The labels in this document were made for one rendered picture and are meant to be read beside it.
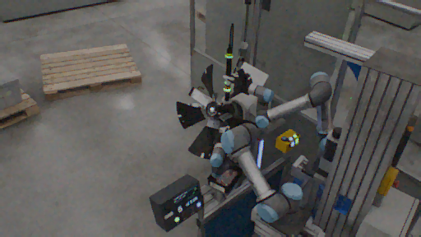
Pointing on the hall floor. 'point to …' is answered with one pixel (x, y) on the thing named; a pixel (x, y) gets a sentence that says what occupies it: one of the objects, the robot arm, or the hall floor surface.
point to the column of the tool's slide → (247, 27)
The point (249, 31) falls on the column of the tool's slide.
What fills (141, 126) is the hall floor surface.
